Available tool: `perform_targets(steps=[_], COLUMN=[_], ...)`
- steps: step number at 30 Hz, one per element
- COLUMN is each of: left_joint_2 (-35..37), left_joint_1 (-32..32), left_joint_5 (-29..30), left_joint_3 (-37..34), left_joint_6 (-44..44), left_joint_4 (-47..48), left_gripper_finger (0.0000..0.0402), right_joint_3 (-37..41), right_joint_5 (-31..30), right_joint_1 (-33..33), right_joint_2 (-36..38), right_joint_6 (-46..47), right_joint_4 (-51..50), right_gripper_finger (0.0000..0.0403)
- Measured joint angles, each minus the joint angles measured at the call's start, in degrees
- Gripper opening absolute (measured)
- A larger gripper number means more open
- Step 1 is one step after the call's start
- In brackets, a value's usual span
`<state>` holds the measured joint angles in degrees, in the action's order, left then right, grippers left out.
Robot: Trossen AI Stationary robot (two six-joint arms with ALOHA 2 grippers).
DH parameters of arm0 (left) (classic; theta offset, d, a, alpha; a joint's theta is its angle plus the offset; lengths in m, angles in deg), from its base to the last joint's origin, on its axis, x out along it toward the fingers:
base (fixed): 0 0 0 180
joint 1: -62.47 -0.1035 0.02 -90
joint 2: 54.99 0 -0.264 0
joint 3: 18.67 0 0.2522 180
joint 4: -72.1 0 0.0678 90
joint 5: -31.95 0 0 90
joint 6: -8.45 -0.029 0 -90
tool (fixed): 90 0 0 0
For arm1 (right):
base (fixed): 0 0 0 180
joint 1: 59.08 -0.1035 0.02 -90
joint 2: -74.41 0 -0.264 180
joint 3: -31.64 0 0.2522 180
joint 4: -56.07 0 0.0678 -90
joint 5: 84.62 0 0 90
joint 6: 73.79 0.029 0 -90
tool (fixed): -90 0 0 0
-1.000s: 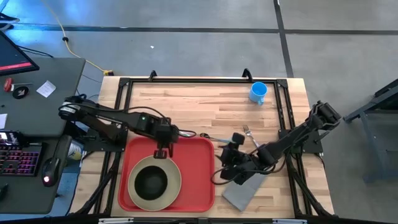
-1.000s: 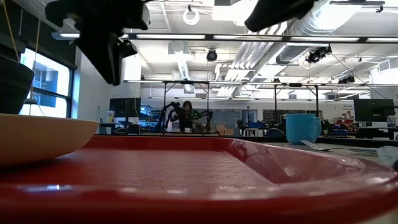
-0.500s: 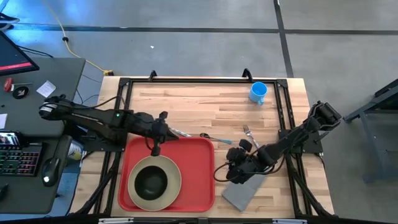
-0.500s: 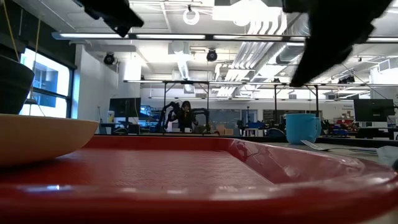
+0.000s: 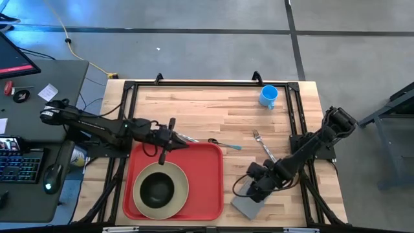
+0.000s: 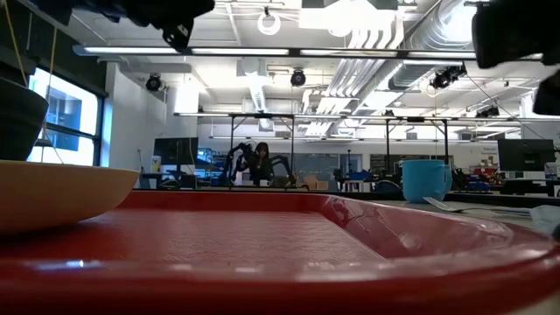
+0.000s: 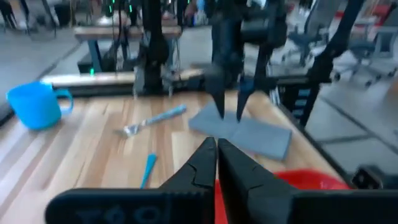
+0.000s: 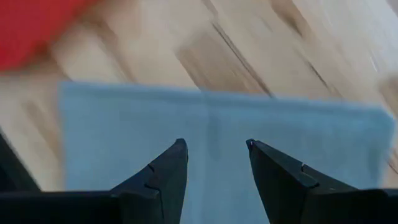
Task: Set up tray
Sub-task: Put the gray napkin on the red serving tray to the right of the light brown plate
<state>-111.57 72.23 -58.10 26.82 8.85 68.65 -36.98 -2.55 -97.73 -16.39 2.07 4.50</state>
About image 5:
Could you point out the dark metal stand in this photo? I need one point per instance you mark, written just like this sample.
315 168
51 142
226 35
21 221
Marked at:
404 97

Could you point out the smartphone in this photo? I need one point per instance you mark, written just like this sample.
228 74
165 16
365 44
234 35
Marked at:
9 143

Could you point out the backlit black keyboard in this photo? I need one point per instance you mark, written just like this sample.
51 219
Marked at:
19 166

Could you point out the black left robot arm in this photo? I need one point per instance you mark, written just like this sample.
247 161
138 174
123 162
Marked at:
97 124

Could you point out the white paper sheet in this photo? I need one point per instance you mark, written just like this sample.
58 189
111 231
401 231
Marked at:
2 126

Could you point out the white paper note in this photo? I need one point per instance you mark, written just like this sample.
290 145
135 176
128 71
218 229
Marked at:
48 92

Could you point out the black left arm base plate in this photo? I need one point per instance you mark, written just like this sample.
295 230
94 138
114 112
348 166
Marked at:
106 152

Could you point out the grey cloth napkin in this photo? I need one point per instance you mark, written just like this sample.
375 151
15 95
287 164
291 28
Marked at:
246 208

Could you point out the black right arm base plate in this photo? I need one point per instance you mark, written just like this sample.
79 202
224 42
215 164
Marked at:
328 153

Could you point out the printed can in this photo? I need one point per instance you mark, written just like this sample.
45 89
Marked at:
77 157

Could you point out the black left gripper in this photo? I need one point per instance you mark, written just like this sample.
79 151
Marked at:
155 134

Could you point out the black desk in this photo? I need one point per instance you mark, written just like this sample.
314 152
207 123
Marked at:
26 126

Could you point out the beige plate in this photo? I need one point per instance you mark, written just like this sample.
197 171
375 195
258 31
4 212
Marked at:
179 191

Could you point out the blue mug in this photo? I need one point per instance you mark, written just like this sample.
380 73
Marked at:
268 94

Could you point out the desk monitor red stripe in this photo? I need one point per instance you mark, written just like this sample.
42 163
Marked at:
13 58

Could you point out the black bowl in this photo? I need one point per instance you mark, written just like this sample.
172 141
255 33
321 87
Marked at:
157 190

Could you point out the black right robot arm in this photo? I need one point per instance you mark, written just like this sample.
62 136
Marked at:
310 145

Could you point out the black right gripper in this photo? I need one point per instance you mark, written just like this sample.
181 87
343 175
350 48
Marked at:
263 176

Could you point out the black computer mouse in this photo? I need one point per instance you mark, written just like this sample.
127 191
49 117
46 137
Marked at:
52 176

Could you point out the small red object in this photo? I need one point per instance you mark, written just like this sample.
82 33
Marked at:
8 88

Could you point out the black table rig frame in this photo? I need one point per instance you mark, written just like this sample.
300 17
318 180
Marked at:
226 84

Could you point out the black round disc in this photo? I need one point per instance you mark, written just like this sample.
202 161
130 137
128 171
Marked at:
21 96

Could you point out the red plastic tray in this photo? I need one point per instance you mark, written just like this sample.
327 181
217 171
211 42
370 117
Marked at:
203 181

